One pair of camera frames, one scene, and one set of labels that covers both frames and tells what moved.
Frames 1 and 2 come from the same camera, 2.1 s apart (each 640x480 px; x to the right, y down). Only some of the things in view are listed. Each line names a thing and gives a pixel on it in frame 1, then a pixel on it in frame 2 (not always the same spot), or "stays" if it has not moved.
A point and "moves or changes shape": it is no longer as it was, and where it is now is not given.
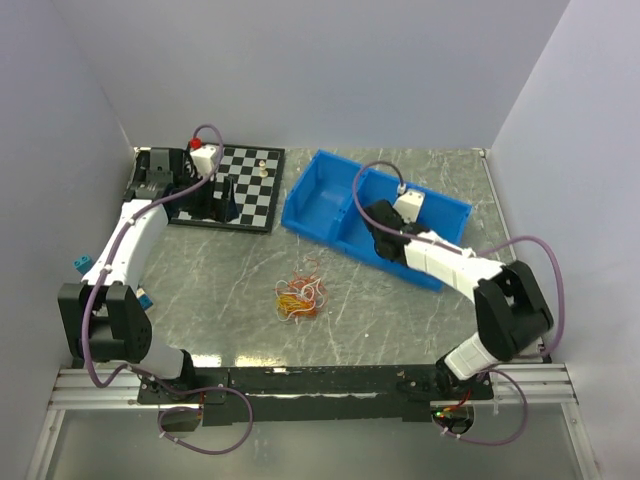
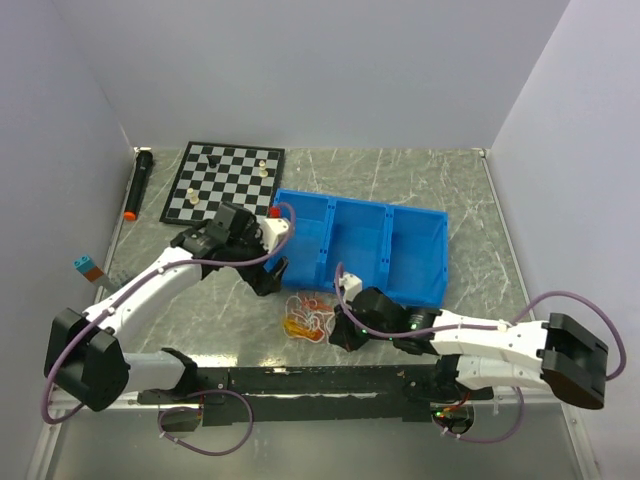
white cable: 297,297 to 308,319
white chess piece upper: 262,173 stays
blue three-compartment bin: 322,205 moves or changes shape
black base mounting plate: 312,394 stays
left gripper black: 228,210 to 263,281
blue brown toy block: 83,264 stays
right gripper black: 396,214 to 343,335
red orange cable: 310,288 to 316,334
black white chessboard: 255,173 stays
